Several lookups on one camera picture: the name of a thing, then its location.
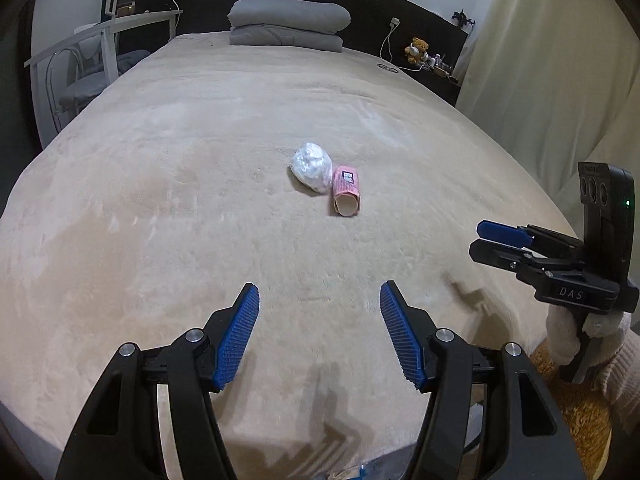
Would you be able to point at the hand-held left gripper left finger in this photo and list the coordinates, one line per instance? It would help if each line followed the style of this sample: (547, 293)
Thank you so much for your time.
(237, 335)

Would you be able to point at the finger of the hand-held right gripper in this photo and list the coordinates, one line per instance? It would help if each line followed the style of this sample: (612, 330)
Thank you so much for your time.
(500, 232)
(495, 252)

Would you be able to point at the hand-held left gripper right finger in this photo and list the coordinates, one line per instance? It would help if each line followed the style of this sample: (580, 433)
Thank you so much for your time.
(400, 332)

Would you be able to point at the person's right forearm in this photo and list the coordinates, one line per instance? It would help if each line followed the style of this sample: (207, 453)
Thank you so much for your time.
(622, 375)

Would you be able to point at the person's right hand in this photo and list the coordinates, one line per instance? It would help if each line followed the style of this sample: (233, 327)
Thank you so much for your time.
(560, 335)

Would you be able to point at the beige bed blanket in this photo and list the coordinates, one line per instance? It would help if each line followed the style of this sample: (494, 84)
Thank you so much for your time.
(175, 210)

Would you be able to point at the pink drink carton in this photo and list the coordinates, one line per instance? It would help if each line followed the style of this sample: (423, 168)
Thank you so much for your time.
(346, 185)

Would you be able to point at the small bedside clutter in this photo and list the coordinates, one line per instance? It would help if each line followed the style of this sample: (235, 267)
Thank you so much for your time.
(442, 66)

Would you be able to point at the cream curtain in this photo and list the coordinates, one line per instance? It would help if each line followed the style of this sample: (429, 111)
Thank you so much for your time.
(550, 60)

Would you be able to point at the brown shaggy rug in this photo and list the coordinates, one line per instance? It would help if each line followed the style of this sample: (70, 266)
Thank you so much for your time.
(575, 420)

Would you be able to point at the small white plastic bag ball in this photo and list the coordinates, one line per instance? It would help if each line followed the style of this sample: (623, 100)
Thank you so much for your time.
(311, 165)

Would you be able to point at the brown teddy bear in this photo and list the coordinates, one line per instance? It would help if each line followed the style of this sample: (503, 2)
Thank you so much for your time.
(417, 51)

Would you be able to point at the eyeglasses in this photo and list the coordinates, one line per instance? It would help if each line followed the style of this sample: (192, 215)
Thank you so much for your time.
(386, 67)

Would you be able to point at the black figurine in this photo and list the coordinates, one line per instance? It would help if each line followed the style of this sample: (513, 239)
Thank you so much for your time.
(462, 17)

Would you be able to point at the folded grey duvet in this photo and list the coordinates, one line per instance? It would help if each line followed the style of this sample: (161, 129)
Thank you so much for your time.
(285, 39)

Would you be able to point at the grey chair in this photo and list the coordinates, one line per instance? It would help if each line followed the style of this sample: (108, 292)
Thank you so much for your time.
(85, 87)

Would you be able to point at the grey pillow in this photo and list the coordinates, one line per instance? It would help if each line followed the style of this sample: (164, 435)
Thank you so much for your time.
(290, 15)

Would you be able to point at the white chair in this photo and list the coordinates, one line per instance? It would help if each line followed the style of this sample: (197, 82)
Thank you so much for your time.
(110, 25)

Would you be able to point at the white box with window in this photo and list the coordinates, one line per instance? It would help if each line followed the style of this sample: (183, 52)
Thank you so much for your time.
(120, 2)

